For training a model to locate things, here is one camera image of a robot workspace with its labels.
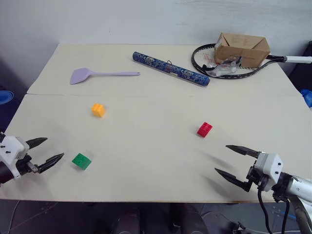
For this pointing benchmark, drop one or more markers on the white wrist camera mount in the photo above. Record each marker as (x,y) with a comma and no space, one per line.
(271,165)
(12,150)

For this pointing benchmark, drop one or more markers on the blue round object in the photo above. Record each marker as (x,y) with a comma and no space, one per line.
(6,97)

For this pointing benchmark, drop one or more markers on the purple silicone spatula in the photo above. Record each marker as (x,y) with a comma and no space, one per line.
(79,76)

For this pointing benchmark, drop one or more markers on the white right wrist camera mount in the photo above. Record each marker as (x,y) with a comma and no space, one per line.
(271,165)

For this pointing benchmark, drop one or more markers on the orange toy brick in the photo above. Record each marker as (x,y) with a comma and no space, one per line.
(98,110)

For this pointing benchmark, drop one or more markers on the clear plastic bag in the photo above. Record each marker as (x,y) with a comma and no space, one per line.
(225,67)

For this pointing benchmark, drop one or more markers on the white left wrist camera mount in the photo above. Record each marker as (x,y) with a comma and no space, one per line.
(12,150)

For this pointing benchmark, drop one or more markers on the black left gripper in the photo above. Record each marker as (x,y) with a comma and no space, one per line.
(25,165)

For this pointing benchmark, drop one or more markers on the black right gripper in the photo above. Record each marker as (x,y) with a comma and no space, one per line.
(253,174)

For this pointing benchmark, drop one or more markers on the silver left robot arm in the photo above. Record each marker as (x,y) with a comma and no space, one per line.
(3,174)

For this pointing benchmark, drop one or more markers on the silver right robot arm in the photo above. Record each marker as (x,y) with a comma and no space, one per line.
(301,186)

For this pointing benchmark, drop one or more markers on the black white tennis racket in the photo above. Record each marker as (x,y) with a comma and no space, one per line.
(243,73)

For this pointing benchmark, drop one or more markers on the green toy brick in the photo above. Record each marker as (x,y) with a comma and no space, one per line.
(82,161)

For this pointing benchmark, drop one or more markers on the small binder clip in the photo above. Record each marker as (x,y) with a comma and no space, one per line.
(168,64)

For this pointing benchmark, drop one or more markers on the blue crumpled bag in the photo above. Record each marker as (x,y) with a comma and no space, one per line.
(307,97)

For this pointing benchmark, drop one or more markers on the blue patterned paper roll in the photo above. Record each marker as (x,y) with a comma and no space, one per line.
(170,67)

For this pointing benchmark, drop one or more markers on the black background object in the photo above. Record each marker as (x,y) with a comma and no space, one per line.
(308,48)

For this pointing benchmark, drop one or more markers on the brown cardboard box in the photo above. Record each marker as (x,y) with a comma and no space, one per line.
(243,48)

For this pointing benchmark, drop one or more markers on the red toy brick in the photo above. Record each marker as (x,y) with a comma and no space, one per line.
(204,129)

